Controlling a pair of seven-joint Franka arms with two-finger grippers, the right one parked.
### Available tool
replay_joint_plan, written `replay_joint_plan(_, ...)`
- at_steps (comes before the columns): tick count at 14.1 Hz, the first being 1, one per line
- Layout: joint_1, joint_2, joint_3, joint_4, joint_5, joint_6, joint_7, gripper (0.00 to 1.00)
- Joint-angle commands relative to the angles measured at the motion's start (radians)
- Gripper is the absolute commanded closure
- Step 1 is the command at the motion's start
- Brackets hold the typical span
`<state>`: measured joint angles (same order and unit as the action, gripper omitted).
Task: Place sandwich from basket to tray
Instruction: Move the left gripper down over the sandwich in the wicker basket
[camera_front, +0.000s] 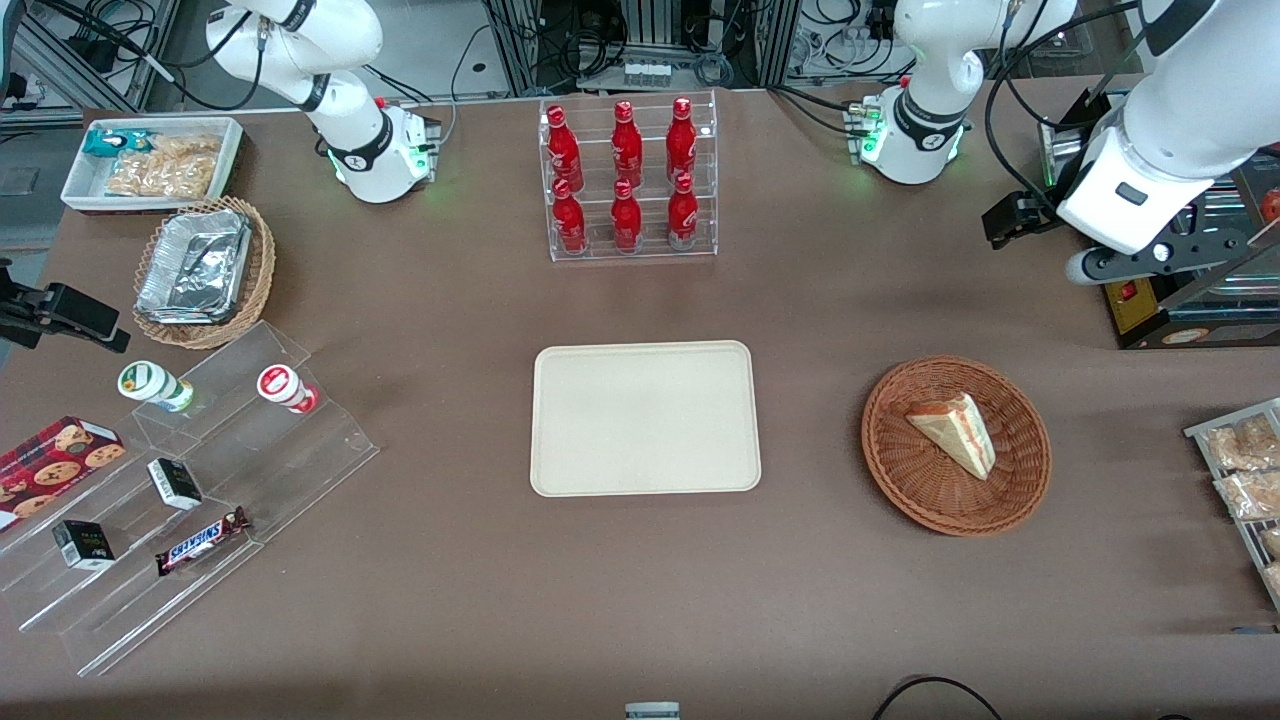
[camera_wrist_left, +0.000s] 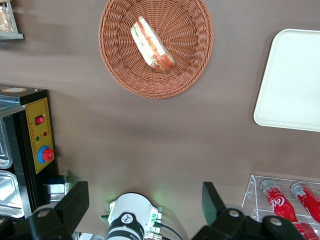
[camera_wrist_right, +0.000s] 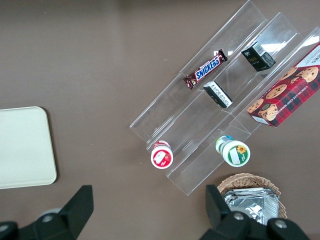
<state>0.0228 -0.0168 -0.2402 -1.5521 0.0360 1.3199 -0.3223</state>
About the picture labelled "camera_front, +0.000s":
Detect red lid drink bottle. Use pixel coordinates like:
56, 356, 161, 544
255, 364, 320, 416

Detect green lid drink bottle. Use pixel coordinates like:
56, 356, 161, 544
116, 360, 196, 414

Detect triangular sandwich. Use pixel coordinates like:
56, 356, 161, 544
905, 392, 998, 482

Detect oval wicker basket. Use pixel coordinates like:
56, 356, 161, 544
131, 195, 278, 351

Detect brown Snickers bar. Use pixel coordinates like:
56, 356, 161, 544
154, 505, 252, 578

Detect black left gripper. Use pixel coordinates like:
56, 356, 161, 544
982, 190, 1063, 252

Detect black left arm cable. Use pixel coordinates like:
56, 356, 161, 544
983, 0, 1146, 216

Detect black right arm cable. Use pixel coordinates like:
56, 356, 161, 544
30, 0, 269, 113

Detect teal snack packet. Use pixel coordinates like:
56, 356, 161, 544
82, 129, 153, 159

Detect stacked aluminium foil trays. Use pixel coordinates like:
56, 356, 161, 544
134, 207, 254, 326

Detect red cola bottle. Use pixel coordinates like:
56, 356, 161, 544
667, 172, 701, 251
552, 178, 589, 255
666, 96, 699, 183
545, 105, 585, 192
611, 100, 645, 188
610, 178, 643, 254

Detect black hot food display machine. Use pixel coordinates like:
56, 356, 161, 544
1038, 88, 1280, 351

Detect round brown wicker basket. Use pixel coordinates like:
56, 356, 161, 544
861, 356, 1053, 538

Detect red chocolate chip cookie box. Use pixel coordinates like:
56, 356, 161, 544
0, 415, 128, 532

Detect white rectangular snack bin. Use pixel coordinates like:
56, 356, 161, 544
60, 116, 245, 215

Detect clear acrylic stepped shelf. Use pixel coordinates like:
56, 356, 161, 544
0, 319, 382, 679

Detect clear acrylic bottle rack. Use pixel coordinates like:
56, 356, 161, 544
538, 89, 720, 264

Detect clear bag of crackers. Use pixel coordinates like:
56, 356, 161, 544
104, 134, 223, 199

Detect tray of packaged snacks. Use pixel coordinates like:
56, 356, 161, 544
1183, 397, 1280, 613

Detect black cable on table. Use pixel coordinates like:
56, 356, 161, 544
870, 676, 1007, 720

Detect beige rectangular serving tray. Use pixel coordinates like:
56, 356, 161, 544
530, 340, 763, 498

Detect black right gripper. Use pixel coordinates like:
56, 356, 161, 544
0, 258, 132, 354

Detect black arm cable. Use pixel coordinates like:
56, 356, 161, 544
30, 0, 269, 113
983, 0, 1146, 216

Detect aluminium frame rack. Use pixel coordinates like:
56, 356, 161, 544
482, 0, 803, 97

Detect small black carton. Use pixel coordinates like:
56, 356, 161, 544
146, 457, 204, 512
51, 519, 117, 572

